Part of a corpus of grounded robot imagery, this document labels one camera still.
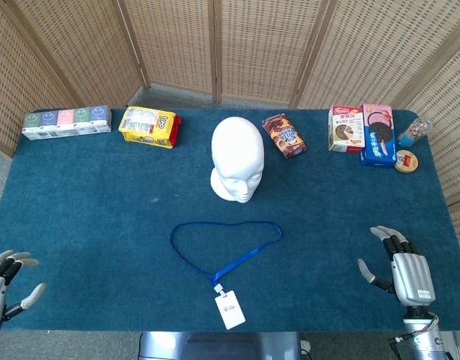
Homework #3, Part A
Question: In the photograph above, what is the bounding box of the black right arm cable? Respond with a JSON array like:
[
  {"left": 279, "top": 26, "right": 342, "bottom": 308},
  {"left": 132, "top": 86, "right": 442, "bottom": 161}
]
[{"left": 387, "top": 334, "right": 414, "bottom": 353}]

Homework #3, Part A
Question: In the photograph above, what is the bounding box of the white foam mannequin head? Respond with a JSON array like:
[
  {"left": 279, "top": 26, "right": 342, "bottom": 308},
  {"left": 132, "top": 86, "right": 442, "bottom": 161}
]
[{"left": 209, "top": 116, "right": 266, "bottom": 204}]

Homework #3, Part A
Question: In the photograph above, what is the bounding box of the blue carpet table mat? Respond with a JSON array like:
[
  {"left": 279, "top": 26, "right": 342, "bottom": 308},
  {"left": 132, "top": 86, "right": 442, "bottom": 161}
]
[{"left": 0, "top": 108, "right": 460, "bottom": 333}]

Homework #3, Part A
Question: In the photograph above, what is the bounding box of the blue lanyard with white badge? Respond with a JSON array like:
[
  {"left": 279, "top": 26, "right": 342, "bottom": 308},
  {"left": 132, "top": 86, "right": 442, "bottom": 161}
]
[{"left": 170, "top": 220, "right": 284, "bottom": 331}]

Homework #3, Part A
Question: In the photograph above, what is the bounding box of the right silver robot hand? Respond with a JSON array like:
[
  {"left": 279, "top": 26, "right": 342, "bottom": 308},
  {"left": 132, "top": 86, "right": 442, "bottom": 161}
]
[{"left": 357, "top": 225, "right": 437, "bottom": 307}]

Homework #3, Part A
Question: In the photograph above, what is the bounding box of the clear candy cup blue base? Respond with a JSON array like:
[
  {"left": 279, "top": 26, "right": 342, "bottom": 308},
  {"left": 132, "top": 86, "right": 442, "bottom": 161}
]
[{"left": 397, "top": 117, "right": 432, "bottom": 148}]

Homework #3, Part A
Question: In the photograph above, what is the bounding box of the red white cake box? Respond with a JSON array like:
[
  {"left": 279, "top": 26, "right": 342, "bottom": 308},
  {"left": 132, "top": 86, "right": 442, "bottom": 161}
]
[{"left": 328, "top": 105, "right": 365, "bottom": 155}]

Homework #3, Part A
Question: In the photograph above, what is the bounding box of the multicolour tissue pack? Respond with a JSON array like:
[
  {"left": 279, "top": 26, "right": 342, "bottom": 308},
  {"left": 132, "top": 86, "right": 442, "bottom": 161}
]
[{"left": 21, "top": 105, "right": 113, "bottom": 141}]

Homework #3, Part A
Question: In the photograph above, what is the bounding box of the round gold red tin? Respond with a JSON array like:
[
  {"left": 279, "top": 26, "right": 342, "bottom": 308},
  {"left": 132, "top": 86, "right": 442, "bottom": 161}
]
[{"left": 393, "top": 149, "right": 420, "bottom": 175}]

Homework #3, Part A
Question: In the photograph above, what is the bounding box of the wicker folding screen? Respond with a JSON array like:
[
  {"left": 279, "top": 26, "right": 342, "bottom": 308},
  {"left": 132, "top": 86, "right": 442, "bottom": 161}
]
[{"left": 0, "top": 0, "right": 460, "bottom": 263}]

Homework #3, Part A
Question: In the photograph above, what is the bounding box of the pink blue Oreo box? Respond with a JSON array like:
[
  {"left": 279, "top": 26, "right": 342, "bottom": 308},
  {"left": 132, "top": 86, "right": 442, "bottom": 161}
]
[{"left": 360, "top": 103, "right": 398, "bottom": 169}]

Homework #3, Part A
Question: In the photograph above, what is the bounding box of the yellow Lipo biscuit pack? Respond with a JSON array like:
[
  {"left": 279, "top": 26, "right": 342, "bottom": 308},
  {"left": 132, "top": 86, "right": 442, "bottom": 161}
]
[{"left": 118, "top": 106, "right": 182, "bottom": 150}]

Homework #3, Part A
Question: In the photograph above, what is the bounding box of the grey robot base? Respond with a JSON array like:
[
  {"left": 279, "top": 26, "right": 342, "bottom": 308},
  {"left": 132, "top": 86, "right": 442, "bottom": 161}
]
[{"left": 139, "top": 331, "right": 304, "bottom": 360}]

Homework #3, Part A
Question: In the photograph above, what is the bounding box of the brown chocolate cookie box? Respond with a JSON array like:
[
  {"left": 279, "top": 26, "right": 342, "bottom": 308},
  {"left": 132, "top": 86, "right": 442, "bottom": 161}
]
[{"left": 261, "top": 113, "right": 308, "bottom": 160}]

